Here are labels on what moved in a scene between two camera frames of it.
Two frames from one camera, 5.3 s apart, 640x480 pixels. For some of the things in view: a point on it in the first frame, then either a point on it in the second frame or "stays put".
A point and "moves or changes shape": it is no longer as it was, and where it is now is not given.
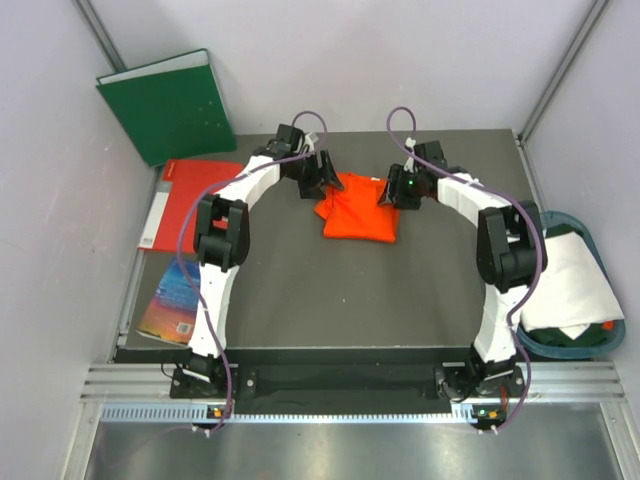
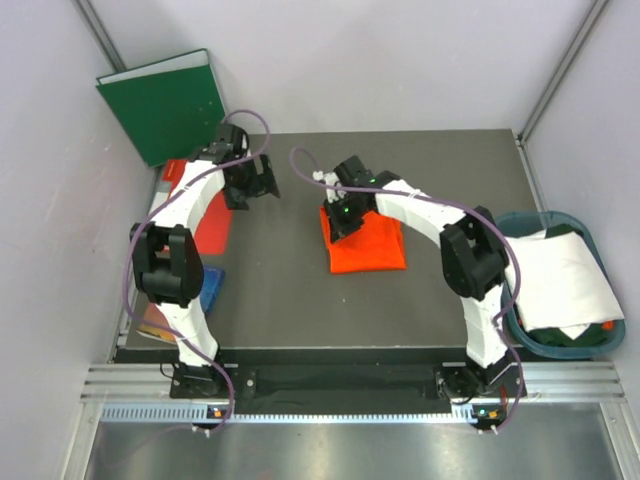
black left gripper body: [305, 171] → [246, 180]
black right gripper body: [410, 192] → [345, 214]
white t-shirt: [572, 292] stays put
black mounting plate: [336, 382] stays put
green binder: [171, 108] stays put
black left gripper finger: [310, 192] → [235, 198]
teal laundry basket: [571, 352] stays put
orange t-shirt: [355, 211] moves or changes shape
